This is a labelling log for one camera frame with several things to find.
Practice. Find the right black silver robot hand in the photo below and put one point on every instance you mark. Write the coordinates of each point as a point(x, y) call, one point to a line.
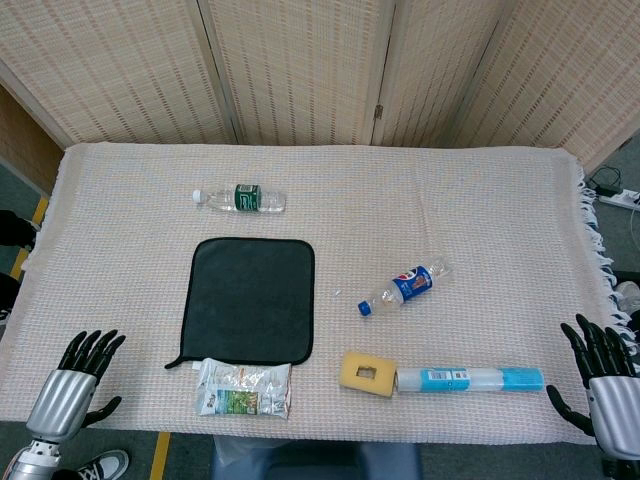
point(615, 410)

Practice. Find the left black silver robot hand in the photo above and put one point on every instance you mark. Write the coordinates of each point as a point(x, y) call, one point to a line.
point(62, 400)

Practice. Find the yellow black-edged cloth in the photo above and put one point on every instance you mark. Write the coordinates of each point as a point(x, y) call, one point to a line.
point(250, 300)

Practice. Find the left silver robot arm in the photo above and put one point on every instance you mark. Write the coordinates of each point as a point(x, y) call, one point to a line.
point(30, 462)

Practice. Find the black white sneaker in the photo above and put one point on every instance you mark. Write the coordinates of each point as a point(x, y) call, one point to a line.
point(102, 465)

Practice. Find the white shoe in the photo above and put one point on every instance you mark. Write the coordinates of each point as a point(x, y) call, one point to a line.
point(627, 292)

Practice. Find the blue clear tube container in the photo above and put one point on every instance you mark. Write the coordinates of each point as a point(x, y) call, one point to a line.
point(470, 380)

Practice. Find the silver snack bag green print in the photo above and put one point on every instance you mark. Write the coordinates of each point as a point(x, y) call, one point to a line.
point(240, 395)

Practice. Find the black shoe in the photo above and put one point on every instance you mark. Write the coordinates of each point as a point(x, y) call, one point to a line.
point(15, 227)

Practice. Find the white power strip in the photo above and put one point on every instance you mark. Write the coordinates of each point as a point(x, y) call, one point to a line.
point(620, 197)

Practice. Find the clear bottle blue label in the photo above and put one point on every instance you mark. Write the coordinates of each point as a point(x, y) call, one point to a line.
point(410, 286)

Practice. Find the blue grey robot torso cover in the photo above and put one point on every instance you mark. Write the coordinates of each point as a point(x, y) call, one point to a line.
point(320, 462)

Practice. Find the yellow sponge with rectangular hole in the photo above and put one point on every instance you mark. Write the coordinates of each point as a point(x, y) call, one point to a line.
point(350, 377)

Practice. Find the clear bottle green label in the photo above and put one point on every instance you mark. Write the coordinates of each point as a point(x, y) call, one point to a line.
point(247, 197)

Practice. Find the pale woven tablecloth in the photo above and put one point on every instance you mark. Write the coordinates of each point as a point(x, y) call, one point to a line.
point(400, 200)

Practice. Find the brass screen hinge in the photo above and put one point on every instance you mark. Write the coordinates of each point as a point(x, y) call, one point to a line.
point(379, 111)

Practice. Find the woven bamboo folding screen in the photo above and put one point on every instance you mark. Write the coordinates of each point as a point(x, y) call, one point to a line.
point(300, 70)

